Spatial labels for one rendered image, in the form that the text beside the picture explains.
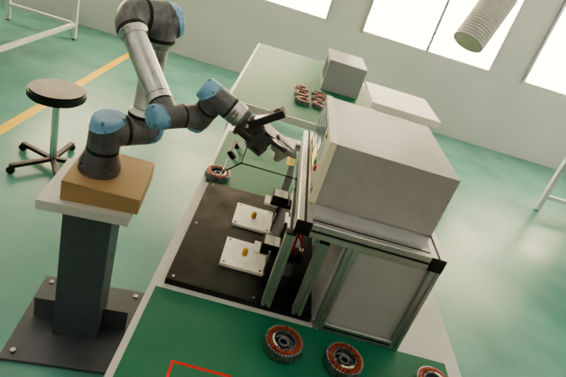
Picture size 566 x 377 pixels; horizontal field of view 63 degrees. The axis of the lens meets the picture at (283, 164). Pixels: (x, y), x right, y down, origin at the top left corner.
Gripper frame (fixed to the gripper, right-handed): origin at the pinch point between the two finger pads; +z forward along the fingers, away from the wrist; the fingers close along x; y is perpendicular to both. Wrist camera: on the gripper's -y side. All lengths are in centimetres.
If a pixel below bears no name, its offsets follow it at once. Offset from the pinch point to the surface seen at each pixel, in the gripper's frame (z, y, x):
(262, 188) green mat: 14, 42, -51
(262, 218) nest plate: 15.1, 37.7, -21.7
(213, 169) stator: -8, 49, -51
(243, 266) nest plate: 12.5, 39.0, 9.6
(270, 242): 14.6, 28.1, 5.1
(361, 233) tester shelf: 24.0, -3.0, 22.9
